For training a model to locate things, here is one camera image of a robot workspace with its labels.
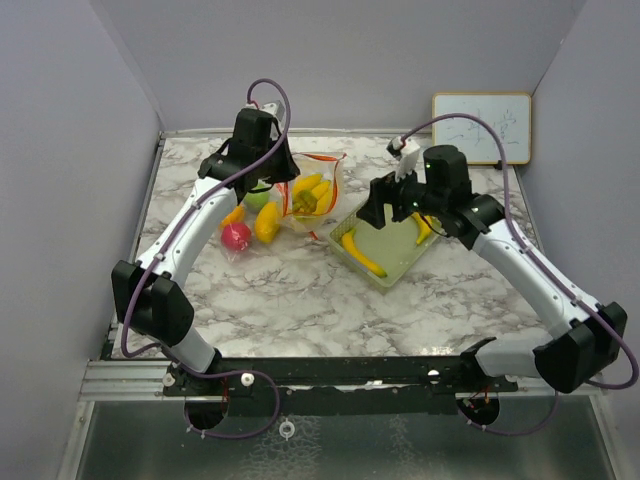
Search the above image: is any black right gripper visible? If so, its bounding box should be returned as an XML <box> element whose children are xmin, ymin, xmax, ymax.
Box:
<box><xmin>358</xmin><ymin>158</ymin><xmax>447</xmax><ymax>228</ymax></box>

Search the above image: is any green toy apple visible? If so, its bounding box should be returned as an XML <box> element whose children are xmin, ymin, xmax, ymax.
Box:
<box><xmin>243</xmin><ymin>184</ymin><xmax>271</xmax><ymax>213</ymax></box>

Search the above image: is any clear orange-zip bag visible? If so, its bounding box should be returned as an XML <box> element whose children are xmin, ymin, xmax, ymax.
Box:
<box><xmin>271</xmin><ymin>152</ymin><xmax>347</xmax><ymax>233</ymax></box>
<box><xmin>219</xmin><ymin>182</ymin><xmax>281</xmax><ymax>262</ymax></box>

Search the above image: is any single yellow toy banana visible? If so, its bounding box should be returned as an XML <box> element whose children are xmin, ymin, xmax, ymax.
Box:
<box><xmin>341</xmin><ymin>229</ymin><xmax>387</xmax><ymax>278</ymax></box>

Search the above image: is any red toy apple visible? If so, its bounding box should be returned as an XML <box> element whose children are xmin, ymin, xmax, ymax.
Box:
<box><xmin>221</xmin><ymin>223</ymin><xmax>251</xmax><ymax>252</ymax></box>

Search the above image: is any orange toy bell pepper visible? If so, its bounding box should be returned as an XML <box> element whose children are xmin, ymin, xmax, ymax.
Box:
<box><xmin>219</xmin><ymin>205</ymin><xmax>246</xmax><ymax>230</ymax></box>

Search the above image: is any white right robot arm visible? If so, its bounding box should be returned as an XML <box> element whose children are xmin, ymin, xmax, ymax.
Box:
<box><xmin>357</xmin><ymin>139</ymin><xmax>627</xmax><ymax>393</ymax></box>

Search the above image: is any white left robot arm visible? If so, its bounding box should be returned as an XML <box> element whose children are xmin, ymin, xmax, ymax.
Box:
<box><xmin>111</xmin><ymin>101</ymin><xmax>299</xmax><ymax>395</ymax></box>

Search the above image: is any yellow toy banana bunch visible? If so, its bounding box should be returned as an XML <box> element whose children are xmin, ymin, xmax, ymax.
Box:
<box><xmin>292</xmin><ymin>173</ymin><xmax>333</xmax><ymax>215</ymax></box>

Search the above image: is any pale green perforated basket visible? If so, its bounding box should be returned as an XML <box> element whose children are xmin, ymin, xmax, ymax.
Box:
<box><xmin>328</xmin><ymin>203</ymin><xmax>441</xmax><ymax>294</ymax></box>

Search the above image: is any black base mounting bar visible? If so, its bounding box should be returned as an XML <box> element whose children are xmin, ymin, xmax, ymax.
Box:
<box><xmin>163</xmin><ymin>352</ymin><xmax>517</xmax><ymax>417</ymax></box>

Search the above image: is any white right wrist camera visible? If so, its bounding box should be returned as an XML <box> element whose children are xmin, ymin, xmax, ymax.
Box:
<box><xmin>387</xmin><ymin>136</ymin><xmax>422</xmax><ymax>183</ymax></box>

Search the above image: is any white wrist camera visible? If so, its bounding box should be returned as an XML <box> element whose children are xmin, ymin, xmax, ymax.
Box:
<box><xmin>260</xmin><ymin>100</ymin><xmax>286</xmax><ymax>123</ymax></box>
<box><xmin>387</xmin><ymin>136</ymin><xmax>422</xmax><ymax>183</ymax></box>

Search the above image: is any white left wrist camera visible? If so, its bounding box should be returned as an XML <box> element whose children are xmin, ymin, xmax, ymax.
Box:
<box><xmin>260</xmin><ymin>100</ymin><xmax>286</xmax><ymax>123</ymax></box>

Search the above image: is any small whiteboard with wooden frame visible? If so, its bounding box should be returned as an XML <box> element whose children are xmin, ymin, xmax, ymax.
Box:
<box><xmin>432</xmin><ymin>92</ymin><xmax>532</xmax><ymax>165</ymax></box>

